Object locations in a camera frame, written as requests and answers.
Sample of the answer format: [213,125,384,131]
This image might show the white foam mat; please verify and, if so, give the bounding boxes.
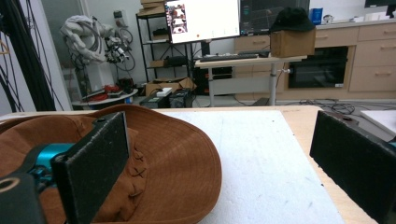
[162,109,347,224]

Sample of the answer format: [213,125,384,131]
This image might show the light wooden standing desk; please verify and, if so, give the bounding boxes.
[194,55,308,108]

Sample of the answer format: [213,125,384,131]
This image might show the bundle of black cables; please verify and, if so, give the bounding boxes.
[0,0,64,113]

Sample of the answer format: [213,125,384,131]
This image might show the brown brimmed hat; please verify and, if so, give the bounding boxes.
[0,104,223,224]

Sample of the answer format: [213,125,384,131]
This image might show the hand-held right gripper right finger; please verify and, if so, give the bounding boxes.
[309,110,396,224]

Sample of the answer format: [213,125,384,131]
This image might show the black keyboard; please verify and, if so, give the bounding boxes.
[199,53,260,63]

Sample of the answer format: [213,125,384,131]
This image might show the round white low table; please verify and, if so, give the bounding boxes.
[71,88,139,110]

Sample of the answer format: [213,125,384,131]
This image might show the black equipment case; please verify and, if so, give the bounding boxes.
[138,88,194,109]

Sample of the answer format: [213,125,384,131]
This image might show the white foam board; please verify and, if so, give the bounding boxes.
[360,109,396,138]

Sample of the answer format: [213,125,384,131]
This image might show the black cap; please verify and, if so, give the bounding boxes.
[269,7,317,34]

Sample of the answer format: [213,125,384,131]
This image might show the dark computer monitor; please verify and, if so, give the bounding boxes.
[238,0,311,37]

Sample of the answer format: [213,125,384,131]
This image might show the white wrapped robot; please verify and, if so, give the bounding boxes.
[59,14,136,66]

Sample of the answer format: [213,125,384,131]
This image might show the white computer monitor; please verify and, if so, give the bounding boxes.
[163,0,241,45]

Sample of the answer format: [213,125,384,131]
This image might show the brown cardboard box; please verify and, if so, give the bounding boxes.
[270,27,318,59]

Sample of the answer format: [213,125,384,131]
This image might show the black metal shelf rack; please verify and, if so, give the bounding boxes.
[135,12,194,84]

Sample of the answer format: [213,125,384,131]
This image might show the open cardboard box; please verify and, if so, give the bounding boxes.
[145,76,198,97]

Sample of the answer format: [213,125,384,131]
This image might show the black floor cables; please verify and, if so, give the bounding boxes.
[279,98,396,116]

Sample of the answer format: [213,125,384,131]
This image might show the light wooden cabinet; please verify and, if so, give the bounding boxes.
[233,19,396,101]

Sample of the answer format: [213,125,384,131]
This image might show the black built-in oven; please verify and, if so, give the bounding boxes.
[287,46,349,90]

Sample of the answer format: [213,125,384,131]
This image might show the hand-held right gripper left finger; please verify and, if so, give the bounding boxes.
[49,111,131,224]

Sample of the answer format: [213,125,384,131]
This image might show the blue box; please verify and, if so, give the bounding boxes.
[310,7,324,26]

